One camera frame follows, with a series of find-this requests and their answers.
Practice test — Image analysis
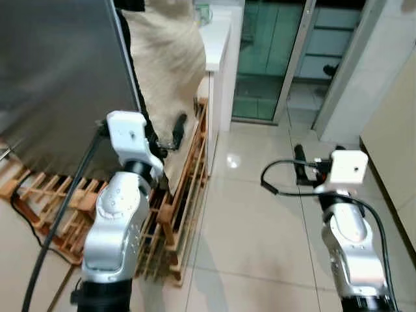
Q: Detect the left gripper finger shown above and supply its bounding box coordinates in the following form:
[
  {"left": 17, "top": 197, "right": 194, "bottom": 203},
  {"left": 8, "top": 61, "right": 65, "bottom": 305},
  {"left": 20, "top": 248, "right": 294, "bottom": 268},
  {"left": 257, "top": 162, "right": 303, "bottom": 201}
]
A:
[{"left": 172, "top": 114, "right": 189, "bottom": 148}]

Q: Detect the beige burlap sack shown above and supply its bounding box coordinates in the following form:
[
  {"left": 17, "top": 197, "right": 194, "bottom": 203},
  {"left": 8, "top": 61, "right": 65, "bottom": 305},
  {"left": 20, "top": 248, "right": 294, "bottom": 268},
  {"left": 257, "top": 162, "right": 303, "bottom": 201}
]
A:
[{"left": 122, "top": 0, "right": 207, "bottom": 196}]

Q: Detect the wooden slatted rack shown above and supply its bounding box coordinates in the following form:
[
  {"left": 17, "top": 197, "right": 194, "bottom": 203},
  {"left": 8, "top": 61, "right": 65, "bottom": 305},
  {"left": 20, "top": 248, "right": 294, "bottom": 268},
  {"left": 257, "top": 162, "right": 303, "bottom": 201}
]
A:
[{"left": 0, "top": 97, "right": 210, "bottom": 288}]

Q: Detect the white counter cabinet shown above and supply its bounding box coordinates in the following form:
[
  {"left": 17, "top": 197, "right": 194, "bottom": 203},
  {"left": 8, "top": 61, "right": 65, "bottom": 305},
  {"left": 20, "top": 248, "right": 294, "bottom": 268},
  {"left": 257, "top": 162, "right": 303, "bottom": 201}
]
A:
[{"left": 195, "top": 5, "right": 245, "bottom": 176}]

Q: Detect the white drawer cabinet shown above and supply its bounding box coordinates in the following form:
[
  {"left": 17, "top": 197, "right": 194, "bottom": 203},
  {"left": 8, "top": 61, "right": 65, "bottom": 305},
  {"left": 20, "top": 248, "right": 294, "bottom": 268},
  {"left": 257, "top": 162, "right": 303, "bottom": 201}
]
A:
[{"left": 296, "top": 5, "right": 363, "bottom": 80}]

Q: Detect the green glass sliding door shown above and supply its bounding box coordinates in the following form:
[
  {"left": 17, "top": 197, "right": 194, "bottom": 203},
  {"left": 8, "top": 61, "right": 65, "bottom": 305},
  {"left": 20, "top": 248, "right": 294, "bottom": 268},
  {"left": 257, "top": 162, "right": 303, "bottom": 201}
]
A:
[{"left": 231, "top": 0, "right": 317, "bottom": 125}]

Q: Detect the clear glass jar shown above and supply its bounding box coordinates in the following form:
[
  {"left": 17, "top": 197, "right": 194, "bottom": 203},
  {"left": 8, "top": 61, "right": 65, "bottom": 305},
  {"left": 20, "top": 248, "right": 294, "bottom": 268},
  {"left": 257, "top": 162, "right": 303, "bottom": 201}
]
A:
[{"left": 195, "top": 2, "right": 214, "bottom": 27}]

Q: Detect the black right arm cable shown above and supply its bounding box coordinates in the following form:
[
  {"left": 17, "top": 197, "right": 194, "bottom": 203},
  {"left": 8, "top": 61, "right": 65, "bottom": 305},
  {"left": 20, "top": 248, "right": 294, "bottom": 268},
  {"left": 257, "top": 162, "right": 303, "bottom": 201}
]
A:
[{"left": 261, "top": 159, "right": 398, "bottom": 312}]

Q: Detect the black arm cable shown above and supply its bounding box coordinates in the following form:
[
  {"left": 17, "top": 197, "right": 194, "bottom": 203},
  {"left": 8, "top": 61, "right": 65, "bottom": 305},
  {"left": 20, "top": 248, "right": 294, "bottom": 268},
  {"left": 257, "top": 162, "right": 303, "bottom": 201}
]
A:
[
  {"left": 21, "top": 122, "right": 110, "bottom": 312},
  {"left": 261, "top": 159, "right": 398, "bottom": 312}
]

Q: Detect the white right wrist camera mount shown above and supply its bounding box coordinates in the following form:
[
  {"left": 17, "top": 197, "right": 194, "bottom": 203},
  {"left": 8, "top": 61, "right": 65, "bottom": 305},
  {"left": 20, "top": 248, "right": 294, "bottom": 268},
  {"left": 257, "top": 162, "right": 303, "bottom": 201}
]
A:
[{"left": 314, "top": 150, "right": 369, "bottom": 196}]

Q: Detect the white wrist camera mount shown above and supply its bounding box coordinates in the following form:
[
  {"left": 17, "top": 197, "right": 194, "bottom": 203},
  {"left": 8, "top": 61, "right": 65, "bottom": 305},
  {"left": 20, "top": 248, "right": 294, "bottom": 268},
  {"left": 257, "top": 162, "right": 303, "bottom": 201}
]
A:
[
  {"left": 106, "top": 110, "right": 164, "bottom": 179},
  {"left": 314, "top": 150, "right": 369, "bottom": 196}
]

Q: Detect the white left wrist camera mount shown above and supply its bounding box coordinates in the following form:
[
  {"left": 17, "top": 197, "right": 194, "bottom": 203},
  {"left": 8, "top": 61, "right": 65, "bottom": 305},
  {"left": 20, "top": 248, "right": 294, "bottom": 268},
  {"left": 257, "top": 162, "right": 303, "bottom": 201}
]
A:
[{"left": 106, "top": 110, "right": 164, "bottom": 179}]

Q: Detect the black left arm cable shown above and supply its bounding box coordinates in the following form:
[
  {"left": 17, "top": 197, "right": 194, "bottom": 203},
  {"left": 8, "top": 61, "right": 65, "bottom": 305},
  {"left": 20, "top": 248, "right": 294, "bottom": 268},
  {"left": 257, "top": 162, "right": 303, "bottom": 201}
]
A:
[{"left": 21, "top": 122, "right": 110, "bottom": 312}]

